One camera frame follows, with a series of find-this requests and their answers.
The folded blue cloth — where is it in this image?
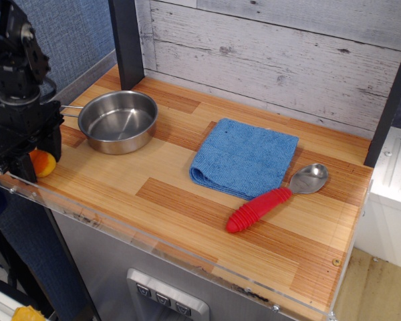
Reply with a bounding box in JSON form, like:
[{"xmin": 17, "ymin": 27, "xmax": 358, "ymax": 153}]
[{"xmin": 189, "ymin": 118, "xmax": 299, "ymax": 201}]

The stainless steel cabinet front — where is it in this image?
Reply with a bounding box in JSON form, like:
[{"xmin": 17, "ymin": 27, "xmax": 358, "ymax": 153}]
[{"xmin": 53, "ymin": 212, "xmax": 290, "ymax": 320}]

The dark left vertical post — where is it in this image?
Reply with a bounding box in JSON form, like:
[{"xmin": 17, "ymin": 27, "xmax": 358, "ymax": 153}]
[{"xmin": 108, "ymin": 0, "xmax": 145, "ymax": 90}]

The silver button control panel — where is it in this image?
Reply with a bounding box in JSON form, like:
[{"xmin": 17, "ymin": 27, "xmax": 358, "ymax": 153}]
[{"xmin": 126, "ymin": 268, "xmax": 210, "ymax": 320}]

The dark right vertical post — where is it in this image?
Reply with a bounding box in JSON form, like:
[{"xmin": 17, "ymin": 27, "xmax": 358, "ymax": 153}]
[{"xmin": 364, "ymin": 62, "xmax": 401, "ymax": 167}]

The stainless steel saucepan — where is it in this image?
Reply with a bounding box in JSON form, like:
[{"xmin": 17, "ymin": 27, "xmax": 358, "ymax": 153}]
[{"xmin": 76, "ymin": 90, "xmax": 158, "ymax": 155}]

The yellow object bottom left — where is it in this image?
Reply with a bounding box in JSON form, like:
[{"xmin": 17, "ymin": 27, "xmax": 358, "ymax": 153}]
[{"xmin": 11, "ymin": 306, "xmax": 46, "ymax": 321}]

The red handled metal spoon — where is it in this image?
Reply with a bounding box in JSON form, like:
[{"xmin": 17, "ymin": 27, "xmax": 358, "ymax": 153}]
[{"xmin": 225, "ymin": 163, "xmax": 329, "ymax": 233}]

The clear acrylic edge guard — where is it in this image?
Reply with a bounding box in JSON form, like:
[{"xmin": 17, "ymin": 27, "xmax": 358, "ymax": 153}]
[{"xmin": 0, "ymin": 49, "xmax": 374, "ymax": 321}]

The dark vertical post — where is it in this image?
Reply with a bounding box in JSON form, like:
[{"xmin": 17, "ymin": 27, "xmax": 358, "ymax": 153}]
[
  {"xmin": 364, "ymin": 62, "xmax": 401, "ymax": 167},
  {"xmin": 108, "ymin": 0, "xmax": 145, "ymax": 90}
]

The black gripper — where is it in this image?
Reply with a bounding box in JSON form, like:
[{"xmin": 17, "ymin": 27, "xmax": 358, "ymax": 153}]
[{"xmin": 0, "ymin": 95, "xmax": 63, "ymax": 183}]

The orange plush fish toy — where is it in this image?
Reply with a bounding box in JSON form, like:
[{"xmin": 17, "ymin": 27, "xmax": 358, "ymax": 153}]
[{"xmin": 29, "ymin": 149, "xmax": 56, "ymax": 178}]

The white ridged side counter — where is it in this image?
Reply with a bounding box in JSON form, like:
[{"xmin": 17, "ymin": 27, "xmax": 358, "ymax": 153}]
[{"xmin": 354, "ymin": 127, "xmax": 401, "ymax": 267}]

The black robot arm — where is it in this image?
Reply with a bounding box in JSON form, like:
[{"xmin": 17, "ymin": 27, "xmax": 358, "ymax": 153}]
[{"xmin": 0, "ymin": 1, "xmax": 63, "ymax": 183}]

